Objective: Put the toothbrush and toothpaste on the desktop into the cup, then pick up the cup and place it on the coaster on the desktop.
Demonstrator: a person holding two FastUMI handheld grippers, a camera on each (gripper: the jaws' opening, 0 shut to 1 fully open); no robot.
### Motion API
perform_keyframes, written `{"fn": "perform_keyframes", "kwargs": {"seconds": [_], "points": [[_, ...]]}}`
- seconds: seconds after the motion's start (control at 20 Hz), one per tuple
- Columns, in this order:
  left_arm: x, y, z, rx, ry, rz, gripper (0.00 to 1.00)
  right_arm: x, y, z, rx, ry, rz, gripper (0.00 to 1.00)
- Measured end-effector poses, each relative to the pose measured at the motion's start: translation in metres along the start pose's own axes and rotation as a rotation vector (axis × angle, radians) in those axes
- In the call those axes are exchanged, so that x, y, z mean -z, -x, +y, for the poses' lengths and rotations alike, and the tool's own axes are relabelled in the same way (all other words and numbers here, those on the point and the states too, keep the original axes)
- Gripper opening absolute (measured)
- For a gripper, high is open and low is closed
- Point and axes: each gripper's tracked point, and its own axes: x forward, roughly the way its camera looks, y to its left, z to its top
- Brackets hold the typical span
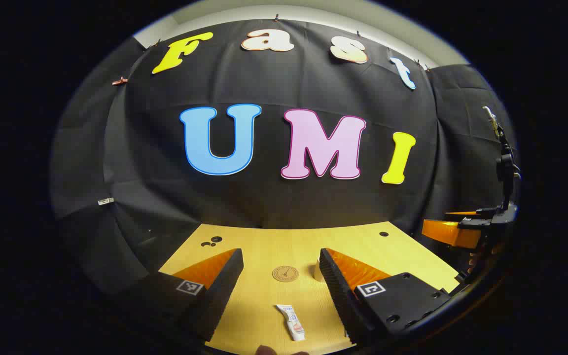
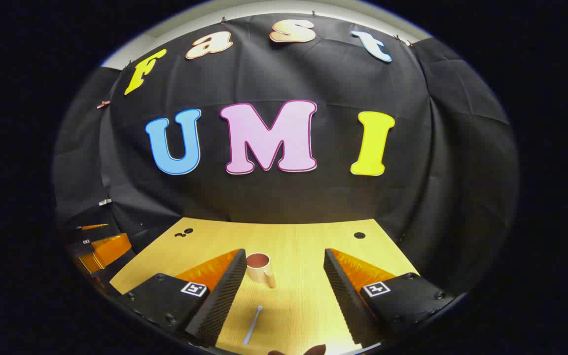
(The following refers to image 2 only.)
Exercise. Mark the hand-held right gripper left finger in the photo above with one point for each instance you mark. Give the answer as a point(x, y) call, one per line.
point(220, 301)

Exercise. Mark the black backdrop cloth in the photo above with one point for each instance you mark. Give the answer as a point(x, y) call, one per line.
point(284, 74)

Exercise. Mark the wooden desktop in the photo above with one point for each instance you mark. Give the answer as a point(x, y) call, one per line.
point(303, 236)

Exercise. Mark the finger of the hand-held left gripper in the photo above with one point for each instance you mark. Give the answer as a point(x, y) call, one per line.
point(109, 254)
point(94, 232)

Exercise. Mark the silver metal clip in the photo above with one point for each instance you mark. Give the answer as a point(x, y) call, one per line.
point(105, 201)

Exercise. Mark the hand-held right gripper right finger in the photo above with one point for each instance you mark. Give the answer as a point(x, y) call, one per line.
point(345, 301)

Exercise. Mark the white toothbrush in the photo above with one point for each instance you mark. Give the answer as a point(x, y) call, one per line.
point(253, 325)

